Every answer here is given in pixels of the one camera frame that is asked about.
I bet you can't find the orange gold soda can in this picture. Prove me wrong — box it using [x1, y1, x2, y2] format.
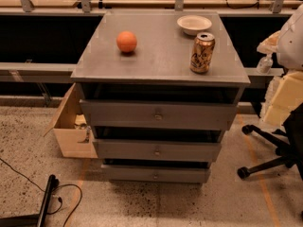
[190, 32, 215, 74]

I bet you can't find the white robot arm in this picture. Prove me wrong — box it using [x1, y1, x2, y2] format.
[276, 4, 303, 71]

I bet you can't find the top grey drawer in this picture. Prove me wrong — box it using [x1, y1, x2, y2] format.
[80, 100, 237, 131]

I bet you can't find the grey drawer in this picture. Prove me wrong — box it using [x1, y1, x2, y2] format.
[94, 139, 222, 162]
[80, 100, 237, 131]
[101, 165, 210, 183]

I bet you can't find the grey drawer cabinet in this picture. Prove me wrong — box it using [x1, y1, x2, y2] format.
[72, 9, 250, 170]

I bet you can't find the middle grey drawer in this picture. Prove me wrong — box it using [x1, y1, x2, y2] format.
[94, 139, 222, 162]

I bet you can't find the orange ball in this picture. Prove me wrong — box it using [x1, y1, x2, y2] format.
[116, 31, 137, 53]

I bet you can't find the bottom grey drawer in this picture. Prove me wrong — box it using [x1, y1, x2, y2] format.
[101, 165, 210, 183]

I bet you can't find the cardboard box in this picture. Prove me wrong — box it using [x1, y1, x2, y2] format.
[45, 84, 98, 159]

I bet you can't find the white ceramic bowl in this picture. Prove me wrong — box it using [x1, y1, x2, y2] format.
[177, 15, 212, 36]

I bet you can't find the clear sanitizer bottle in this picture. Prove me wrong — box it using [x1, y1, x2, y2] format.
[257, 54, 273, 74]

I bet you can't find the black office chair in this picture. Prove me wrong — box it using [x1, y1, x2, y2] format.
[237, 103, 303, 179]

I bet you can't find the black metal stand base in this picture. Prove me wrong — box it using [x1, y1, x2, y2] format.
[0, 174, 61, 227]

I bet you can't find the black floor cable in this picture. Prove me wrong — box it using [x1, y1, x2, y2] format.
[0, 157, 83, 227]

